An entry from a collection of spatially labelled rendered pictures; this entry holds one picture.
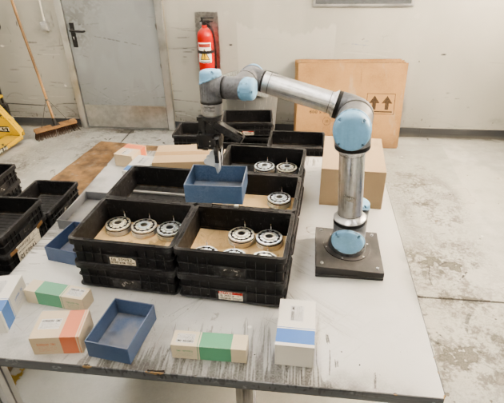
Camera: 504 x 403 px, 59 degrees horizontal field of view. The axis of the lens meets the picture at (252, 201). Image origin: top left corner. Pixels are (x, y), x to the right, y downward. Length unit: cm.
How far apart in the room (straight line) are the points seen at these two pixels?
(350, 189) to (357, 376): 59
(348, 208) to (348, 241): 12
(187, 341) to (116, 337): 27
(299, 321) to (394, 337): 33
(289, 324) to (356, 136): 63
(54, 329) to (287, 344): 75
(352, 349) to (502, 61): 385
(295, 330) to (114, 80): 404
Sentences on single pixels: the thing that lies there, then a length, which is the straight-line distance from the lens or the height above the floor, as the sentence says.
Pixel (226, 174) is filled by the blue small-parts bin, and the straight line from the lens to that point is 164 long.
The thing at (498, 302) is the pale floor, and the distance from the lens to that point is 302.
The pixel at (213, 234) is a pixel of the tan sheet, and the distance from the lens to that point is 180.
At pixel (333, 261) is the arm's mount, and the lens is 180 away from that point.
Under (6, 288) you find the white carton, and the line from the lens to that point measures 185.
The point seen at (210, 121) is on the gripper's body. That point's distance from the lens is 155.
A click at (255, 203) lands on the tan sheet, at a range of 199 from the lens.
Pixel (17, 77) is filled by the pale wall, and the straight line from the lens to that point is 565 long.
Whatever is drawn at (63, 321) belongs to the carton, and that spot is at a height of 77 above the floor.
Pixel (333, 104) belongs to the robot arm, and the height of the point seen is 136.
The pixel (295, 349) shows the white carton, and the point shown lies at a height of 78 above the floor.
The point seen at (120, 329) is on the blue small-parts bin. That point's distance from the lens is 166.
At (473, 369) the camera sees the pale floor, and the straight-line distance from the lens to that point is 259.
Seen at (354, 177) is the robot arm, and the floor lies 117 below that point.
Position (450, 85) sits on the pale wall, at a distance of 491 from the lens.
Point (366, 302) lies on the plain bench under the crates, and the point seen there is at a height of 70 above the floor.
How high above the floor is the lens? 187
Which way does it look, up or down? 31 degrees down
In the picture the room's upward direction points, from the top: 1 degrees counter-clockwise
